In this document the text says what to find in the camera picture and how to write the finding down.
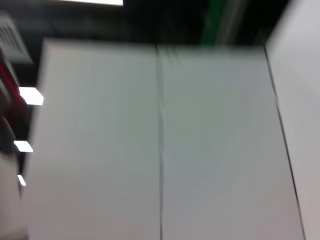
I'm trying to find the red ceiling pipe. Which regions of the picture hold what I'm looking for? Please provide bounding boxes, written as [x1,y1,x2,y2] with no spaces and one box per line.
[0,62,27,107]

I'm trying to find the green vertical pole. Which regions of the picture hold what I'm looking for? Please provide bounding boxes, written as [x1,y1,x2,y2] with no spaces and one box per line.
[200,0,222,48]

